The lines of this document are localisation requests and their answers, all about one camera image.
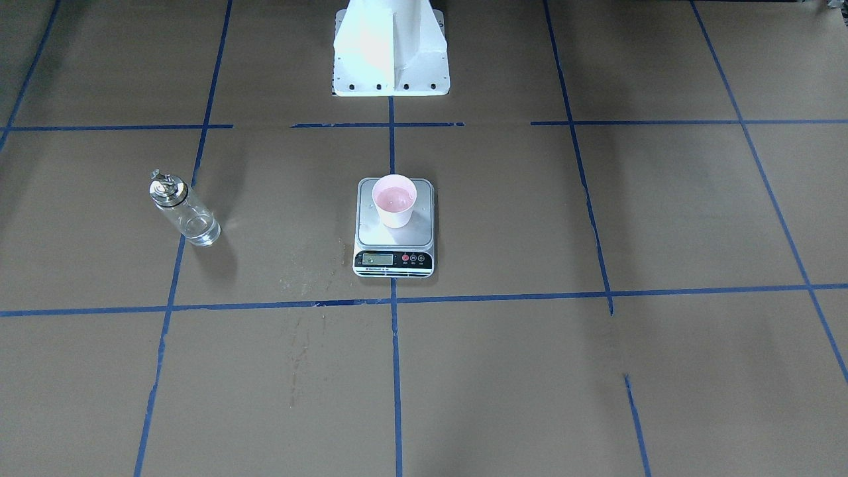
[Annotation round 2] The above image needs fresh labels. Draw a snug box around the glass sauce bottle steel spout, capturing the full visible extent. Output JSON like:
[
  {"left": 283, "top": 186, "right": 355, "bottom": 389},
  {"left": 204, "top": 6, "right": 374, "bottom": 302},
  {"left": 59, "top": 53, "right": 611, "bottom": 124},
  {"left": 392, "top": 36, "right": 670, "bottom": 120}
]
[{"left": 148, "top": 169, "right": 221, "bottom": 246}]

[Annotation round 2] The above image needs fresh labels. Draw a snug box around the grey digital kitchen scale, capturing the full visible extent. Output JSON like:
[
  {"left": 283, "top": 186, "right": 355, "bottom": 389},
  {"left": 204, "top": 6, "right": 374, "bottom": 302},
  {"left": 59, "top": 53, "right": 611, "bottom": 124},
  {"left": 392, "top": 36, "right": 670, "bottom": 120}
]
[{"left": 352, "top": 178, "right": 437, "bottom": 278}]

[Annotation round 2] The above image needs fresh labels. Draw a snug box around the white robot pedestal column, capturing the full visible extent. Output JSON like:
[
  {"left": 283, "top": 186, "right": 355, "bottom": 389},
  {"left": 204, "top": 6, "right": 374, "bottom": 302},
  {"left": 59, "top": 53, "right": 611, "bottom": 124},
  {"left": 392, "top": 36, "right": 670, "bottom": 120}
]
[{"left": 331, "top": 1, "right": 451, "bottom": 97}]

